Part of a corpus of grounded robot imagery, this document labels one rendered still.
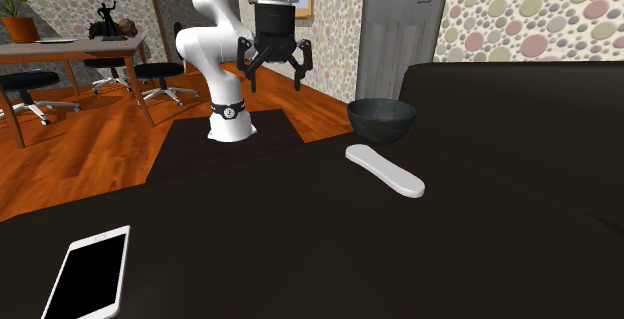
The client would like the dark robot stand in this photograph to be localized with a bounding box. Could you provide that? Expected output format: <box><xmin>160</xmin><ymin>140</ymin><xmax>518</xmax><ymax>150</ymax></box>
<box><xmin>145</xmin><ymin>108</ymin><xmax>306</xmax><ymax>184</ymax></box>

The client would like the white remote control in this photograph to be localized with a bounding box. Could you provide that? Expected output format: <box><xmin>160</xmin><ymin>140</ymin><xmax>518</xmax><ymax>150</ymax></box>
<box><xmin>344</xmin><ymin>143</ymin><xmax>427</xmax><ymax>200</ymax></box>

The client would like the black office chair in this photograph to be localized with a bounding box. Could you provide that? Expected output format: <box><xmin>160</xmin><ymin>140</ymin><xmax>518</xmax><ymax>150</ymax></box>
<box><xmin>131</xmin><ymin>21</ymin><xmax>202</xmax><ymax>109</ymax></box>
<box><xmin>0</xmin><ymin>70</ymin><xmax>82</xmax><ymax>127</ymax></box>
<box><xmin>82</xmin><ymin>56</ymin><xmax>132</xmax><ymax>96</ymax></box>

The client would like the dark brown sofa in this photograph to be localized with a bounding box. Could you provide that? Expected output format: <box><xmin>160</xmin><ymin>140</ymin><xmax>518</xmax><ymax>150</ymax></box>
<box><xmin>0</xmin><ymin>60</ymin><xmax>624</xmax><ymax>319</ymax></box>

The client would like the dark grey bowl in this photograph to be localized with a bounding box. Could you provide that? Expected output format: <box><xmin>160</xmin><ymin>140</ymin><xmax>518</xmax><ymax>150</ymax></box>
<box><xmin>346</xmin><ymin>97</ymin><xmax>418</xmax><ymax>147</ymax></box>

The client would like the white phone with black screen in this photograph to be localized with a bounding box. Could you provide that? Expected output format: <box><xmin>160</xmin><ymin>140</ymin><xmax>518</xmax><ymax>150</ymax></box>
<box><xmin>40</xmin><ymin>224</ymin><xmax>132</xmax><ymax>319</ymax></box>

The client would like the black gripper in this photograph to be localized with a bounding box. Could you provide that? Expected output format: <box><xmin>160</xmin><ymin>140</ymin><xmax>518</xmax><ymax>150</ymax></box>
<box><xmin>236</xmin><ymin>1</ymin><xmax>315</xmax><ymax>94</ymax></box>

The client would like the wooden desk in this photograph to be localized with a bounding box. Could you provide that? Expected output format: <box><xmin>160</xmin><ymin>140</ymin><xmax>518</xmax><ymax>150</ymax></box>
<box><xmin>0</xmin><ymin>0</ymin><xmax>157</xmax><ymax>150</ymax></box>

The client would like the grey panelled door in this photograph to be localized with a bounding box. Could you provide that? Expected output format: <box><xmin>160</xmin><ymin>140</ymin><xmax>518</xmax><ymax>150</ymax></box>
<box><xmin>355</xmin><ymin>0</ymin><xmax>453</xmax><ymax>103</ymax></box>

